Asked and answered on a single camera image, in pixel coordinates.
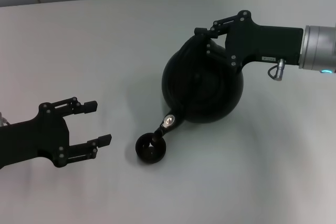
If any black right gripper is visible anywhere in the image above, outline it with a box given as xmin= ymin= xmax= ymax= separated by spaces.
xmin=193 ymin=10 xmax=307 ymax=74

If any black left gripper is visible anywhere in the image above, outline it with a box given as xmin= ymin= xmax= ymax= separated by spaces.
xmin=0 ymin=97 xmax=113 ymax=172

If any black teapot with arched handle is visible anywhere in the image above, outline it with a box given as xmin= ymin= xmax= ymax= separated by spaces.
xmin=153 ymin=34 xmax=245 ymax=146

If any small black teacup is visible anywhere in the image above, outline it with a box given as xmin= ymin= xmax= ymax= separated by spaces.
xmin=135 ymin=132 xmax=167 ymax=164

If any right gripper cable with connector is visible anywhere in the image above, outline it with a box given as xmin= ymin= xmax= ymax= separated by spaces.
xmin=267 ymin=58 xmax=287 ymax=81

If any gripper cable with connector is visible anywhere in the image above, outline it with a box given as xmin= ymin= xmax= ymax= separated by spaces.
xmin=267 ymin=58 xmax=287 ymax=81
xmin=0 ymin=112 xmax=13 ymax=127

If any left gripper cable with connector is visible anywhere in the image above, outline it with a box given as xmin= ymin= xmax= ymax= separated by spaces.
xmin=0 ymin=112 xmax=13 ymax=127

